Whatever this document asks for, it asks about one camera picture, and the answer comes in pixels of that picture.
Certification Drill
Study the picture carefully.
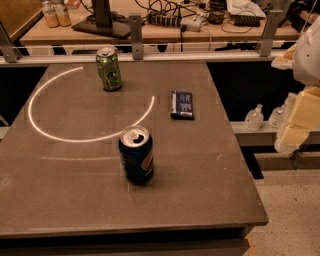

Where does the clear sanitizer bottle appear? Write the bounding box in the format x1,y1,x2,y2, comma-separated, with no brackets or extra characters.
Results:
244,104,264,131
268,106,284,128

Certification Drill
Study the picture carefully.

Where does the clear sanitizer bottle left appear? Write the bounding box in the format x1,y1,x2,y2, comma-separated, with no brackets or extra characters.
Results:
244,104,264,131

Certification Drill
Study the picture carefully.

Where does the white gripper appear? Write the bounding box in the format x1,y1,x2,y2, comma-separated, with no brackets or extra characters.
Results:
274,86,320,153

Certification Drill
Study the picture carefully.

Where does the clear sanitizer bottle right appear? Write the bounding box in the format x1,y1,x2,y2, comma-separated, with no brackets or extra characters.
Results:
268,106,284,128

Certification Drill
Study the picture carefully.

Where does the wooden background desk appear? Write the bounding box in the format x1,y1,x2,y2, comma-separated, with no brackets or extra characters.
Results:
19,0,301,54

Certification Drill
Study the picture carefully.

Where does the blue pepsi can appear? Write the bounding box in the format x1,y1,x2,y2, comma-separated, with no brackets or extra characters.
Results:
118,126,154,185

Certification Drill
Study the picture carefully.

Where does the black cables bundle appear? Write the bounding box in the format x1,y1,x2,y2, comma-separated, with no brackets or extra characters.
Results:
134,0,264,34

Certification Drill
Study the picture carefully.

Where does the green soda can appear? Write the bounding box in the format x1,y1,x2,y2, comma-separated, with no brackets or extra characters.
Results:
96,47,122,91

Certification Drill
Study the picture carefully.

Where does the orange drink bottle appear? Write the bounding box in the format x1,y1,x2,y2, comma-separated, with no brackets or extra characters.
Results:
52,0,71,27
41,0,59,28

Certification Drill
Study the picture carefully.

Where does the left orange drink bottle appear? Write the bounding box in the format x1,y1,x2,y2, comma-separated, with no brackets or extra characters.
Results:
41,0,59,28

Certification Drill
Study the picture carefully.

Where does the grey side shelf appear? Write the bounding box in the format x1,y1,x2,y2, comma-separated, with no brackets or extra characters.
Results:
231,121,320,146

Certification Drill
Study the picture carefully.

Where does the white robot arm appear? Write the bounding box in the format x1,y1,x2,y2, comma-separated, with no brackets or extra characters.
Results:
271,27,320,153

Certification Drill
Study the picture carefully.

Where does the right orange drink bottle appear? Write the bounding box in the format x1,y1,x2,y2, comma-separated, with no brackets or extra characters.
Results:
52,0,71,27

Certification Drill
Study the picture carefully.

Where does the black monitor stand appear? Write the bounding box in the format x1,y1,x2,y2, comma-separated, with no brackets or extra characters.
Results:
72,0,130,39

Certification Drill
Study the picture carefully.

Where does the white power adapter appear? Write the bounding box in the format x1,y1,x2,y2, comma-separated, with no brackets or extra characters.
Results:
181,15,202,32

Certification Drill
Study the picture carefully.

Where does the grey metal railing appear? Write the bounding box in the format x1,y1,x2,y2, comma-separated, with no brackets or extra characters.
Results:
1,11,288,65

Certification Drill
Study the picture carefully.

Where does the dark blue rxbar wrapper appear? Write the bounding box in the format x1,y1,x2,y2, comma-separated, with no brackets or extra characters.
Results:
171,90,194,120

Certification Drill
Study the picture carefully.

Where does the black power strip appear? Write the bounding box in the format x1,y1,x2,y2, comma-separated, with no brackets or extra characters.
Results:
147,12,181,28

